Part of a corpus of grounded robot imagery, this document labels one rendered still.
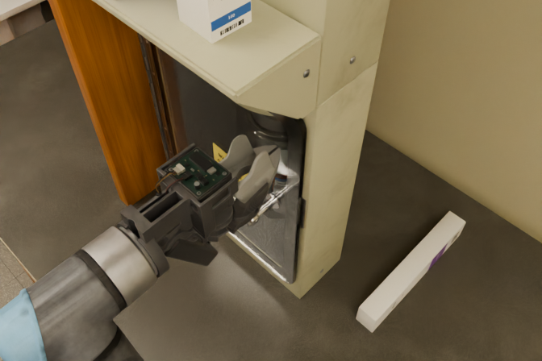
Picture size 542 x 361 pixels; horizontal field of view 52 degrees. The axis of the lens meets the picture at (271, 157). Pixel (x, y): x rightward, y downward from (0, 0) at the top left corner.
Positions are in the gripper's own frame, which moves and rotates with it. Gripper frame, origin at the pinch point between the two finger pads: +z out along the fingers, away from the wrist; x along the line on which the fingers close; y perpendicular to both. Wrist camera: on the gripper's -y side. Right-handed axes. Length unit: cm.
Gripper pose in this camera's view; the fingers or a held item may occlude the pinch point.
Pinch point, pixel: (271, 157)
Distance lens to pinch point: 68.5
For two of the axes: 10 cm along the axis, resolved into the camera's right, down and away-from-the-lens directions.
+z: 7.0, -5.5, 4.6
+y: 0.0, -6.4, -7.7
